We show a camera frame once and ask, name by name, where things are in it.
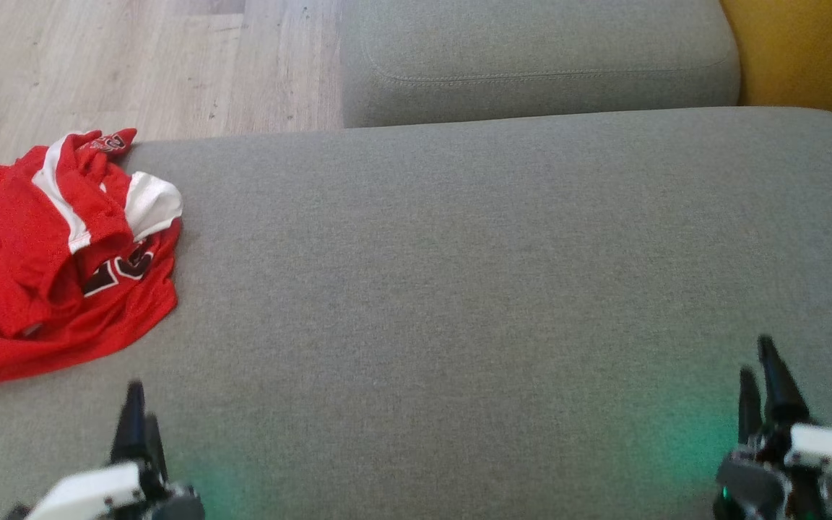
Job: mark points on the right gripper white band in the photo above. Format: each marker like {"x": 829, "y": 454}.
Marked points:
{"x": 828, "y": 455}

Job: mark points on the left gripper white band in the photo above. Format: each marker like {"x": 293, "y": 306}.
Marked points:
{"x": 91, "y": 491}

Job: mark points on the red white numbered jersey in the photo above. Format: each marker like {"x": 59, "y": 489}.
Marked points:
{"x": 98, "y": 321}

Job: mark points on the red shorts white trim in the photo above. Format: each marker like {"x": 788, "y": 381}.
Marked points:
{"x": 11, "y": 245}

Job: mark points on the large grey sofa seat cushion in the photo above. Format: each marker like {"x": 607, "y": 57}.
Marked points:
{"x": 459, "y": 289}

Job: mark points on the yellow sofa backrest cushion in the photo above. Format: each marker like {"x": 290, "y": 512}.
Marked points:
{"x": 806, "y": 50}

